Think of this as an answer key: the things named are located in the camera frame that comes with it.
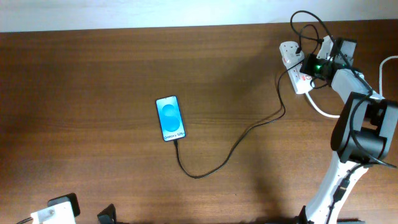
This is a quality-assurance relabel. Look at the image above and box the white power strip cord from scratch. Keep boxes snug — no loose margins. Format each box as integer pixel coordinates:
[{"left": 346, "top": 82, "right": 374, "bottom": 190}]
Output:
[{"left": 303, "top": 55, "right": 398, "bottom": 119}]

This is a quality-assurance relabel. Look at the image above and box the black USB charging cable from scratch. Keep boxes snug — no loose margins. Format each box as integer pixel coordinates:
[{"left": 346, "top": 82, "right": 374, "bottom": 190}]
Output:
[{"left": 173, "top": 24, "right": 323, "bottom": 180}]

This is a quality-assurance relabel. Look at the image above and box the white USB charger plug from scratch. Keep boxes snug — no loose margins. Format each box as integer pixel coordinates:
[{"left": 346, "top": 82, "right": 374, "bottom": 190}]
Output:
[{"left": 280, "top": 49, "right": 305, "bottom": 68}]

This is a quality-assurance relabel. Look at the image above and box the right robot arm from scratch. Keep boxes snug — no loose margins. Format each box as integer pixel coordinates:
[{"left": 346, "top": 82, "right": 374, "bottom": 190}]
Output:
[{"left": 294, "top": 54, "right": 397, "bottom": 223}]

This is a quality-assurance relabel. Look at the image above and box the blue Samsung Galaxy smartphone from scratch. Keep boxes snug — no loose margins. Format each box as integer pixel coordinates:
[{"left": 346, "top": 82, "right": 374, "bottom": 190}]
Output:
[{"left": 155, "top": 95, "right": 186, "bottom": 142}]

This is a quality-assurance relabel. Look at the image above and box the white power strip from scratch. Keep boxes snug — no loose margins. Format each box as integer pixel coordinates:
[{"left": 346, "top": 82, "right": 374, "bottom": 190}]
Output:
[{"left": 279, "top": 41, "right": 315, "bottom": 95}]

